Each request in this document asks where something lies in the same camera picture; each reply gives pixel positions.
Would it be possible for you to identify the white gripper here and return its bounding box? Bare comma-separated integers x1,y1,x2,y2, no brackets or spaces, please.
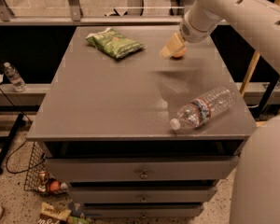
161,17,212,58

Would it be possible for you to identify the orange fruit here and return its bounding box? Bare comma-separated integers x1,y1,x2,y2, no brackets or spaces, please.
173,47,187,59

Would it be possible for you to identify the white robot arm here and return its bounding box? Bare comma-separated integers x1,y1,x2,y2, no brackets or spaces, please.
161,0,280,224

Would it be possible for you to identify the clear plastic water bottle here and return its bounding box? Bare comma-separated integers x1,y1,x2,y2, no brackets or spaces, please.
170,86,236,131

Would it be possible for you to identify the small water bottle on ledge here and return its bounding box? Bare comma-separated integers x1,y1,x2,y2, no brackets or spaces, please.
4,63,26,92

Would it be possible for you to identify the green chip bag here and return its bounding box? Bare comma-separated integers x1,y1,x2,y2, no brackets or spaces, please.
86,27,145,59

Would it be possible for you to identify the grey drawer cabinet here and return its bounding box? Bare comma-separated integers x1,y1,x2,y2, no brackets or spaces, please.
28,25,256,218

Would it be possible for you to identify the top drawer knob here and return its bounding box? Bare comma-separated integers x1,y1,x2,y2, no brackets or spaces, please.
139,170,148,180

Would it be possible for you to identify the orange ball in basket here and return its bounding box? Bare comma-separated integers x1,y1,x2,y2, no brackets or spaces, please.
49,181,61,191

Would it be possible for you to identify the yellow snack bag on floor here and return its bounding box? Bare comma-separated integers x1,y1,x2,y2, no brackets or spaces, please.
37,203,71,224

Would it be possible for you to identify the yellow wooden frame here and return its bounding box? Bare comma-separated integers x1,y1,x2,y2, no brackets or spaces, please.
240,0,280,126

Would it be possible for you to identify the black cable on floor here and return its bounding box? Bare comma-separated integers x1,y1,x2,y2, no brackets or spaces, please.
0,77,48,175

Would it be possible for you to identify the wire basket on floor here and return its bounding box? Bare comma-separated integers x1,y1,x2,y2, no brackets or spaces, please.
24,144,67,196

